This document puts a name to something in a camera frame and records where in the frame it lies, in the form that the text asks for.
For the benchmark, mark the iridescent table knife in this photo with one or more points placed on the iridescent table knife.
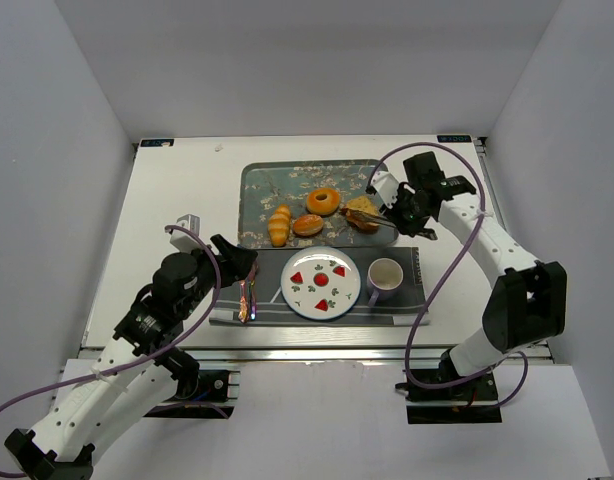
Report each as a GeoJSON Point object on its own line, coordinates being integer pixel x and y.
{"type": "Point", "coordinates": [244, 301]}
{"type": "Point", "coordinates": [252, 301]}

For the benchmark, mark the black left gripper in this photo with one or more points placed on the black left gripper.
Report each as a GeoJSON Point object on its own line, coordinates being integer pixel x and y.
{"type": "Point", "coordinates": [226, 260]}

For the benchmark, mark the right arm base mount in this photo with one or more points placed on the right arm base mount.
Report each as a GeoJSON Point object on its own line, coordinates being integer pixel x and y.
{"type": "Point", "coordinates": [475, 402]}

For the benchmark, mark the grey striped placemat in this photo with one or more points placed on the grey striped placemat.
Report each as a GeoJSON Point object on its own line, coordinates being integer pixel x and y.
{"type": "Point", "coordinates": [400, 309]}

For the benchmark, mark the watermelon pattern white plate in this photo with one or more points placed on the watermelon pattern white plate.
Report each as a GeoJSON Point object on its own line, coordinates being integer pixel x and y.
{"type": "Point", "coordinates": [320, 283]}

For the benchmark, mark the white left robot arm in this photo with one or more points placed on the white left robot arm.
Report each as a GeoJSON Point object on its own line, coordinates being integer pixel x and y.
{"type": "Point", "coordinates": [139, 368]}

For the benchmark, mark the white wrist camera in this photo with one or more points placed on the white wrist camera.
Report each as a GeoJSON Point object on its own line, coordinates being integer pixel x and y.
{"type": "Point", "coordinates": [385, 185]}
{"type": "Point", "coordinates": [180, 239]}

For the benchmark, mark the purple ceramic mug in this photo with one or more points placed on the purple ceramic mug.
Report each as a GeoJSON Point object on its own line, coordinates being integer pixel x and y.
{"type": "Point", "coordinates": [384, 278]}

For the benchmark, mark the floral grey serving tray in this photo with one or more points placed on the floral grey serving tray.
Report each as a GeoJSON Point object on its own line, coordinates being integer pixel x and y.
{"type": "Point", "coordinates": [267, 185]}

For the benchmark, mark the right blue table label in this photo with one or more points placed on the right blue table label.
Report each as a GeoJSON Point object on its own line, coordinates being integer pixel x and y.
{"type": "Point", "coordinates": [454, 138]}

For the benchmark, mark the brown bread slice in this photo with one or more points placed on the brown bread slice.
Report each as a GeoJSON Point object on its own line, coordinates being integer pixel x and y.
{"type": "Point", "coordinates": [364, 205]}

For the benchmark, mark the blue table label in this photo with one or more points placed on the blue table label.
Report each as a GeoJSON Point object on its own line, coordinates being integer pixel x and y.
{"type": "Point", "coordinates": [156, 143]}
{"type": "Point", "coordinates": [454, 138]}

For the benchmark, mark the metal serving tongs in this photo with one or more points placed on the metal serving tongs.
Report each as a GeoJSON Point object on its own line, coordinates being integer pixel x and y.
{"type": "Point", "coordinates": [370, 218]}

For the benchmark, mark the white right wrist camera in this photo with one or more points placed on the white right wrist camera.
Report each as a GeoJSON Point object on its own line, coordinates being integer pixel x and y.
{"type": "Point", "coordinates": [385, 185]}

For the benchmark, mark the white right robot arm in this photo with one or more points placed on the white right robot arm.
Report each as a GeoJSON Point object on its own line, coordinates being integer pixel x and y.
{"type": "Point", "coordinates": [527, 303]}

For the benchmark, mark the orange ring donut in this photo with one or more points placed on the orange ring donut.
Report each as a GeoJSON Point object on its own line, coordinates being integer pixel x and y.
{"type": "Point", "coordinates": [323, 201]}

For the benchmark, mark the striped orange croissant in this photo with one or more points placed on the striped orange croissant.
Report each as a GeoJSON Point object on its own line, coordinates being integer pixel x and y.
{"type": "Point", "coordinates": [279, 226]}

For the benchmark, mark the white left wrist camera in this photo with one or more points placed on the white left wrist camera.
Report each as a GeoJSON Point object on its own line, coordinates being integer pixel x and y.
{"type": "Point", "coordinates": [180, 239]}

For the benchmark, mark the left blue table label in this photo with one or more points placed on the left blue table label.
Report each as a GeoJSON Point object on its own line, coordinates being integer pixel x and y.
{"type": "Point", "coordinates": [156, 143]}

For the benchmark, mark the round sesame bun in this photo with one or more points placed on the round sesame bun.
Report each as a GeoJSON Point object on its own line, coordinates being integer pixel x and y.
{"type": "Point", "coordinates": [308, 225]}

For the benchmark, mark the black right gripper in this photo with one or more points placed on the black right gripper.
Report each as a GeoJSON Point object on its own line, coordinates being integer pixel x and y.
{"type": "Point", "coordinates": [412, 212]}

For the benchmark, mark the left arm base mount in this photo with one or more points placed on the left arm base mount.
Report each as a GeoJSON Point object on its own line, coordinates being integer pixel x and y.
{"type": "Point", "coordinates": [201, 391]}

